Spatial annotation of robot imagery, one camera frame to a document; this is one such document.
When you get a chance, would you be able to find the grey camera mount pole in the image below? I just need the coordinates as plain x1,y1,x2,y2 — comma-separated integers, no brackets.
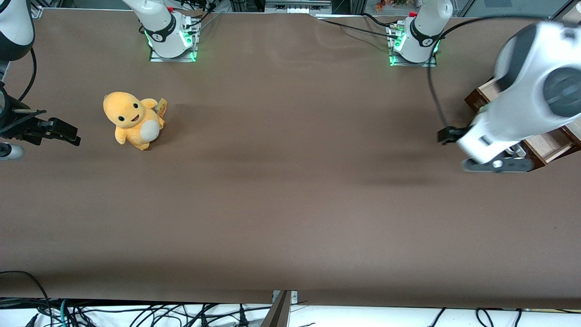
260,291,292,327

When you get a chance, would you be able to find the silver metal bracket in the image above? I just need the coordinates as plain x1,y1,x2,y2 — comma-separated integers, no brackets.
271,290,299,304

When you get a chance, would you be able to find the black base cable bundle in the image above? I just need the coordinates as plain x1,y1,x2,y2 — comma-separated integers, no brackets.
182,0,224,36

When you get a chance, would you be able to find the long black table cable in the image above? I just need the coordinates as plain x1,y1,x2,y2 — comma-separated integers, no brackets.
315,16,400,39

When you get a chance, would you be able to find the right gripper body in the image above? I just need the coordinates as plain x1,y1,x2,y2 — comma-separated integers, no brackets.
0,84,10,135

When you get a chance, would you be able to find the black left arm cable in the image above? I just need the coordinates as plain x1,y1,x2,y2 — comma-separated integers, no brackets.
427,16,552,133

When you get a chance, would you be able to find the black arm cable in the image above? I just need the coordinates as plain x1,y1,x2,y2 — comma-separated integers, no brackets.
427,16,552,133
17,47,38,103

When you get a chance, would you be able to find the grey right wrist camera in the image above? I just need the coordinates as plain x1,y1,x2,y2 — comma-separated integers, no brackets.
0,144,24,160

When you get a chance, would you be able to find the grey power strip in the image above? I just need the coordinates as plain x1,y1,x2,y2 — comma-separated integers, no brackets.
265,0,333,14

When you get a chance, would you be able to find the short black table cable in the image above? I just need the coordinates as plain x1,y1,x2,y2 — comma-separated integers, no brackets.
362,12,396,28

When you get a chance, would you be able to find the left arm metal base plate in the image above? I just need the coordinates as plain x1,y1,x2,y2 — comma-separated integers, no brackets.
389,22,438,68

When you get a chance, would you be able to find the brown table cover sheet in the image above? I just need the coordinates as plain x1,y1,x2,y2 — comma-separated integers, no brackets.
0,8,581,310

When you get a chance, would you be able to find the black looped cable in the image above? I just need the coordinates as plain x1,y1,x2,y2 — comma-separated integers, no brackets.
0,270,52,327

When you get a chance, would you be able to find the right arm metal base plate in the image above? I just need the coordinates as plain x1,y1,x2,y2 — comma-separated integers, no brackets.
149,13,199,63

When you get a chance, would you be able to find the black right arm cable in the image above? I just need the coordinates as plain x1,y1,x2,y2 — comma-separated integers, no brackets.
17,47,38,103

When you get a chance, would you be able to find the yellow plush toy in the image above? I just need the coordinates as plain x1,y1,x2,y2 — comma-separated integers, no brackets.
103,91,168,151

